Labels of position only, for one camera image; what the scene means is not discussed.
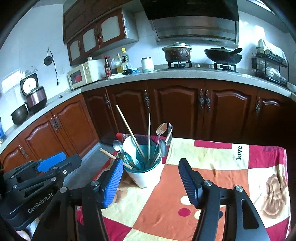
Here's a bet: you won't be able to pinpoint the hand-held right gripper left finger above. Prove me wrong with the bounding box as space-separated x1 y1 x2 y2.
31 158 124 241

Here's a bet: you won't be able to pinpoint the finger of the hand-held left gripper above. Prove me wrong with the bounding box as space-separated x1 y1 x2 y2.
3 152 67 180
6 154 82 193

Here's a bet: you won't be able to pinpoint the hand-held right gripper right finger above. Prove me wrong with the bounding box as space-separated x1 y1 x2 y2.
178 158 271 241

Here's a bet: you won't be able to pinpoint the metal fork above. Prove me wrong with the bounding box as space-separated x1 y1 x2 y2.
117 149 134 167
165 123 174 147

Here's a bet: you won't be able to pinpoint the white butterfly utensil holder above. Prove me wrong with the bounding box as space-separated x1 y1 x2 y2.
122 136 169 189

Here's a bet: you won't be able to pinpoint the small metal spoon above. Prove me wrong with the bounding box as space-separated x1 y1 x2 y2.
112 139 130 163

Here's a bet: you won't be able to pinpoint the white ceramic soup spoon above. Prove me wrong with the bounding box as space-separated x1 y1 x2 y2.
123 136 140 163

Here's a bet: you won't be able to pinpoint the dull metal spoon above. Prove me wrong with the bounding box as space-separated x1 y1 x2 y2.
153 138 168 163

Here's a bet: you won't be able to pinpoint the large shiny metal spoon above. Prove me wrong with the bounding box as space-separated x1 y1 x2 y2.
153 122 168 161

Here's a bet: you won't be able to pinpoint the white chopstick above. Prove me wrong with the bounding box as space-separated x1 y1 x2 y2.
115 105 145 160

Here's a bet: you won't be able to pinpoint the printed patchwork blanket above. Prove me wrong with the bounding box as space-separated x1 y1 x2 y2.
75 133 292 241

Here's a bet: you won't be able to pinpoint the dark metal bowl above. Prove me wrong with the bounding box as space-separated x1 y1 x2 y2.
10 103 28 126

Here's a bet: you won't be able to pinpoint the open rice cooker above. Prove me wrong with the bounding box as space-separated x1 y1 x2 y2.
20 72 48 112

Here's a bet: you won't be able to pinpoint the dark wooden base cabinets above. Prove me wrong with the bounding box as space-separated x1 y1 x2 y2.
0 77 296 167

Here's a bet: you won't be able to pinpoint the cream microwave oven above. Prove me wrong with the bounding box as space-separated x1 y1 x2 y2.
68 60 105 90

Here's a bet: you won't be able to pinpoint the brown glass bottle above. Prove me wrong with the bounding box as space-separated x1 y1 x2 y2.
104 55 112 78

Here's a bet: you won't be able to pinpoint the clear oil bottle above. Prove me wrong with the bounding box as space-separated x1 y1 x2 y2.
115 53 123 74

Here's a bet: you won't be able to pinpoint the gas stove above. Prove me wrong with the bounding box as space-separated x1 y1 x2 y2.
159 61 238 73

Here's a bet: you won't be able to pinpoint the white canister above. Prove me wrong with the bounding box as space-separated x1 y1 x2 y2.
142 57 155 73

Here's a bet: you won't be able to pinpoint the metal stock pot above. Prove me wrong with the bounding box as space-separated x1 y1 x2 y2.
161 42 193 62

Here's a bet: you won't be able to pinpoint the black wok with lid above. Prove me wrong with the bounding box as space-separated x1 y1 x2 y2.
204 46 243 65

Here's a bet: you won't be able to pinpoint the steel range hood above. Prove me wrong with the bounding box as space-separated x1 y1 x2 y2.
140 0 240 45

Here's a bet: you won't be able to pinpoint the black hanging cord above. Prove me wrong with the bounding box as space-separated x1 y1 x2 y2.
44 50 60 86

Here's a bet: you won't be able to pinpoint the black wire dish rack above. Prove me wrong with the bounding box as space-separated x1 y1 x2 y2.
252 38 290 86

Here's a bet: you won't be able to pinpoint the wooden glass-door wall cabinets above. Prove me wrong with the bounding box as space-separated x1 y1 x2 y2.
62 0 139 66

